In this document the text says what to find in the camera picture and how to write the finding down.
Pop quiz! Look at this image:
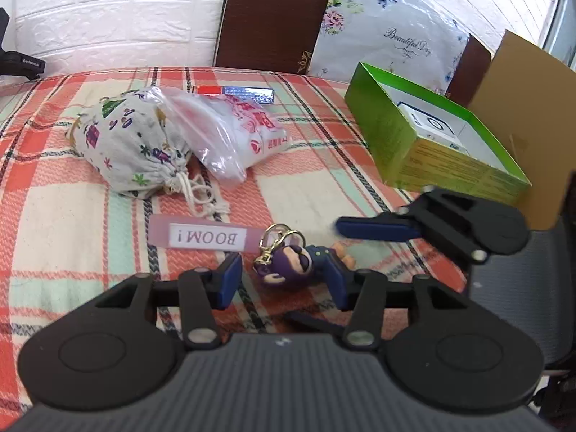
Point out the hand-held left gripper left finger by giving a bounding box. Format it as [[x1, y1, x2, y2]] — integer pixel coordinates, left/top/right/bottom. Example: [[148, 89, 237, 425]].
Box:
[[92, 252, 244, 350]]

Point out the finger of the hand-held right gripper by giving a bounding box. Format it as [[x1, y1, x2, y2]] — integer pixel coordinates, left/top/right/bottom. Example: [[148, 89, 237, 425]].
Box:
[[337, 186, 492, 264], [283, 311, 350, 334]]

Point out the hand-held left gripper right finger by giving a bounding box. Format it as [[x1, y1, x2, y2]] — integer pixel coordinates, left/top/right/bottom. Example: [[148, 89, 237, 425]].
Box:
[[326, 254, 472, 352]]

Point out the pink keychain tag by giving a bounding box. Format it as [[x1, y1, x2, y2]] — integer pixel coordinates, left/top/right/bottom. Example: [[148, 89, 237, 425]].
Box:
[[148, 215, 262, 253]]

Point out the purple monkey keychain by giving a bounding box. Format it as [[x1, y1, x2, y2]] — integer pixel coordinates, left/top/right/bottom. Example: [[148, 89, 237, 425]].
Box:
[[254, 222, 354, 289]]

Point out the green cardboard box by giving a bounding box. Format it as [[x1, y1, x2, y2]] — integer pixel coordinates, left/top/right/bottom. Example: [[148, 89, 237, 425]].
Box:
[[344, 60, 532, 205]]

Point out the white and blue box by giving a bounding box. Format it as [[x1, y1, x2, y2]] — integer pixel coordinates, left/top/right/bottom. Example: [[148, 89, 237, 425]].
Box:
[[398, 101, 469, 154]]

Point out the grey office chair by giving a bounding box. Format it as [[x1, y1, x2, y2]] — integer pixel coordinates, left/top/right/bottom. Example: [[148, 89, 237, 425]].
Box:
[[468, 222, 576, 432]]

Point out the brown cardboard box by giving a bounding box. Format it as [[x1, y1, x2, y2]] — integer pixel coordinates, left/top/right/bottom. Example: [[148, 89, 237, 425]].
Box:
[[468, 29, 576, 230]]

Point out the clear plastic bag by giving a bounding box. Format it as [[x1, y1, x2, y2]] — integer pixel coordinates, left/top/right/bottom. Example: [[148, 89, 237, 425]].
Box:
[[148, 86, 293, 185]]

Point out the plaid tablecloth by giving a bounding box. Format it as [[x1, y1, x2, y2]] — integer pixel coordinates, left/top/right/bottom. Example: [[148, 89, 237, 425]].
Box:
[[0, 67, 469, 415]]

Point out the red and blue flat box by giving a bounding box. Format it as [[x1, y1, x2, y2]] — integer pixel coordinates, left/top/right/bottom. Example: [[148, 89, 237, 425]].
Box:
[[191, 85, 276, 105]]

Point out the floral cushion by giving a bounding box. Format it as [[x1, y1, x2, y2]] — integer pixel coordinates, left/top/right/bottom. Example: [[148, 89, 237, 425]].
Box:
[[308, 0, 471, 93]]

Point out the printed drawstring cloth bag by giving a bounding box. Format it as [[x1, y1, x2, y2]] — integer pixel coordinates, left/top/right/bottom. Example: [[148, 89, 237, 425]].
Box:
[[67, 90, 230, 219]]

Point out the black device grey handle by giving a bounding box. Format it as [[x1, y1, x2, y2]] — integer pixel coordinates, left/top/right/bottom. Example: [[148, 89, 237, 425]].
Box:
[[0, 6, 46, 79]]

